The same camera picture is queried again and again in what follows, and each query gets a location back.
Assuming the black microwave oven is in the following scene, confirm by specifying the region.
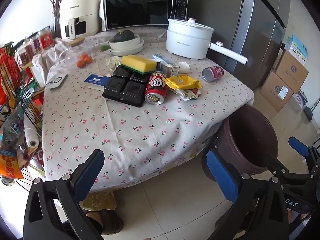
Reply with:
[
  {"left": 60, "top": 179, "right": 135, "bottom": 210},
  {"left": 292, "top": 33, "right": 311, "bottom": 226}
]
[{"left": 101, "top": 0, "right": 189, "bottom": 31}]

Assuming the blue white card box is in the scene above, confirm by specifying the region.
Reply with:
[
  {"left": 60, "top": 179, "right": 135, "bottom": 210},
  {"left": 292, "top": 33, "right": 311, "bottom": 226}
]
[{"left": 84, "top": 74, "right": 113, "bottom": 92}]

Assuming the black plastic tray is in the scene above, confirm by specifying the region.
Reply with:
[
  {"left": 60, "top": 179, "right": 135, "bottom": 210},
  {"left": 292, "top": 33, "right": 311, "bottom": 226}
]
[{"left": 102, "top": 64, "right": 151, "bottom": 107}]

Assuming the yellow snack wrapper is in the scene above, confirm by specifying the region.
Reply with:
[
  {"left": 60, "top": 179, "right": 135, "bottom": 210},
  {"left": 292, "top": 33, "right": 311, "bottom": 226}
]
[{"left": 163, "top": 75, "right": 202, "bottom": 90}]

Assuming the blue white carton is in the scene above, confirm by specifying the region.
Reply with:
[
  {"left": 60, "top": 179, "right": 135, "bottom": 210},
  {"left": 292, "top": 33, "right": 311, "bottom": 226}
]
[{"left": 152, "top": 54, "right": 173, "bottom": 73}]

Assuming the red cartoon drink can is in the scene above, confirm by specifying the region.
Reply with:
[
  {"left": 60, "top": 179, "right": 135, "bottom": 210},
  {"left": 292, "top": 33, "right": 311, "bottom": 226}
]
[{"left": 144, "top": 71, "right": 168, "bottom": 105}]

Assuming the dark green squash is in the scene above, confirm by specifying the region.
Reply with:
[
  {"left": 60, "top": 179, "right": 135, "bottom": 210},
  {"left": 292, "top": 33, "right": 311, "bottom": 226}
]
[{"left": 114, "top": 29, "right": 137, "bottom": 43}]

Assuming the black wire rack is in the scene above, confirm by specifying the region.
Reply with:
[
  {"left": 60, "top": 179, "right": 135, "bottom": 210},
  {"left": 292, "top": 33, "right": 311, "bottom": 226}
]
[{"left": 0, "top": 42, "right": 45, "bottom": 180}]

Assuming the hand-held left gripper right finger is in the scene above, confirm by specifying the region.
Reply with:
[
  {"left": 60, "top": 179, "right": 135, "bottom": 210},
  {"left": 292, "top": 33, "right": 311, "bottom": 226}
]
[{"left": 205, "top": 149, "right": 298, "bottom": 240}]

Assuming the orange snack packet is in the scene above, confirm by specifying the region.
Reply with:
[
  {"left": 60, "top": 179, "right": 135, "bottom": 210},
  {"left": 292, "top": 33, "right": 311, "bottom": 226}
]
[{"left": 0, "top": 150, "right": 24, "bottom": 180}]

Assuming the yellow sponge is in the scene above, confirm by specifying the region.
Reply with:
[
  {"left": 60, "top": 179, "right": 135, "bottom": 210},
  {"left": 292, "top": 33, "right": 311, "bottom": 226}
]
[{"left": 121, "top": 55, "right": 157, "bottom": 75}]

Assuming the glass vase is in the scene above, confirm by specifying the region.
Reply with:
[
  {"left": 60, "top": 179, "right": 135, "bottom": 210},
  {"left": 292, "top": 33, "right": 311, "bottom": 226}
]
[{"left": 53, "top": 10, "right": 62, "bottom": 39}]

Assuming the small printed box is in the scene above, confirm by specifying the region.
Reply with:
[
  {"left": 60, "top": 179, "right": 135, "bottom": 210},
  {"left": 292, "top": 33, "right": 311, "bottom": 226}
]
[{"left": 294, "top": 92, "right": 308, "bottom": 109}]

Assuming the glass jar with wooden lid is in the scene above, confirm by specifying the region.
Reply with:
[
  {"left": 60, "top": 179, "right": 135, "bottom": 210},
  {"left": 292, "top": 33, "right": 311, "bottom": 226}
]
[{"left": 66, "top": 37, "right": 87, "bottom": 55}]

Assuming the white green snack wrapper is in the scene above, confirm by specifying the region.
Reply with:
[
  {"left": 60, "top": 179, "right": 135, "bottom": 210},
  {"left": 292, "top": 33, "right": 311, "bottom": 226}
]
[{"left": 172, "top": 88, "right": 202, "bottom": 101}]

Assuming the white tissue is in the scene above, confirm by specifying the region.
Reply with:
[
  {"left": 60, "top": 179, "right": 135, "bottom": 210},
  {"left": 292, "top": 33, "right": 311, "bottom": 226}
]
[{"left": 178, "top": 61, "right": 191, "bottom": 74}]

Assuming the grey refrigerator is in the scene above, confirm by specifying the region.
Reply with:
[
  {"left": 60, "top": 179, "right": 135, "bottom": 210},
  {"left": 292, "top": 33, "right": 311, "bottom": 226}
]
[{"left": 186, "top": 0, "right": 292, "bottom": 90}]

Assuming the large cardboard box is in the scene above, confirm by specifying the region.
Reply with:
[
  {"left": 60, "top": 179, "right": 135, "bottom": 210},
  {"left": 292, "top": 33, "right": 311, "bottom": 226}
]
[
  {"left": 275, "top": 50, "right": 309, "bottom": 94},
  {"left": 260, "top": 72, "right": 294, "bottom": 113}
]

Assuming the brown trash bin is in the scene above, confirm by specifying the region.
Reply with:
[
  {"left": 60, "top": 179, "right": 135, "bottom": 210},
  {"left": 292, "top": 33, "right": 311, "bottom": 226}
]
[{"left": 202, "top": 105, "right": 278, "bottom": 183}]

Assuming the white air fryer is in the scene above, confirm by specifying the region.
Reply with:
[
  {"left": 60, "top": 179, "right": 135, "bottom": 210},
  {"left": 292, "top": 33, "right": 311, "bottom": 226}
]
[{"left": 60, "top": 0, "right": 100, "bottom": 40}]

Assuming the cherry print tablecloth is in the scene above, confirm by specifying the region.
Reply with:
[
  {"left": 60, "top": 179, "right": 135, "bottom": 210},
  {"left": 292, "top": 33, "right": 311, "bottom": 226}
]
[{"left": 41, "top": 26, "right": 255, "bottom": 193}]

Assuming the white string roll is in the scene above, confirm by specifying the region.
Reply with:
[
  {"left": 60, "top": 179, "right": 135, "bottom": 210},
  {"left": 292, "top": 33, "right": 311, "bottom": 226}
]
[{"left": 23, "top": 116, "right": 40, "bottom": 148}]

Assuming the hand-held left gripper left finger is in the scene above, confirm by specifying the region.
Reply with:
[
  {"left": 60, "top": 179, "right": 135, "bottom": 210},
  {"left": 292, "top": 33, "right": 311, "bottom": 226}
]
[{"left": 23, "top": 149, "right": 105, "bottom": 240}]

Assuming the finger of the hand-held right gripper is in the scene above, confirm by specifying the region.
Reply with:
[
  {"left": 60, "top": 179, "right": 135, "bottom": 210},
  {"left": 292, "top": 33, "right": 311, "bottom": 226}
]
[
  {"left": 288, "top": 136, "right": 320, "bottom": 176},
  {"left": 262, "top": 152, "right": 314, "bottom": 186}
]

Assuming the white bowl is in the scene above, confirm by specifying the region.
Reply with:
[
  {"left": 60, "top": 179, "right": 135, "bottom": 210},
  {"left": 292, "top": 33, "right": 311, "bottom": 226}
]
[{"left": 109, "top": 34, "right": 141, "bottom": 50}]

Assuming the blue white printed box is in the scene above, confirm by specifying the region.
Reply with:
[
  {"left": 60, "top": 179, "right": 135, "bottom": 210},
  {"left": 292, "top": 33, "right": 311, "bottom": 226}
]
[{"left": 285, "top": 33, "right": 309, "bottom": 67}]

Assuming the white electric cooking pot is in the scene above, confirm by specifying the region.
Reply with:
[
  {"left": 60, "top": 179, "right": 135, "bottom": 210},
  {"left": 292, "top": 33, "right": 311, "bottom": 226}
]
[{"left": 166, "top": 17, "right": 248, "bottom": 65}]

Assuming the small red can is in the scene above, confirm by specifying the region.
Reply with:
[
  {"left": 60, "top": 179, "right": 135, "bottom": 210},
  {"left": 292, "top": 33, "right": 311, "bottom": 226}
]
[{"left": 202, "top": 66, "right": 224, "bottom": 82}]

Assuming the small white carton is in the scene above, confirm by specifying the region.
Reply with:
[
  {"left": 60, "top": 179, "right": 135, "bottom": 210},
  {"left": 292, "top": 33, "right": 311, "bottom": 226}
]
[{"left": 168, "top": 64, "right": 181, "bottom": 78}]

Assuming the person's slippered foot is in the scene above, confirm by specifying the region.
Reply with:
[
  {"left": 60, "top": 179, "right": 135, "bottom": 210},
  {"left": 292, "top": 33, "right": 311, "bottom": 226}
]
[{"left": 85, "top": 209, "right": 124, "bottom": 235}]

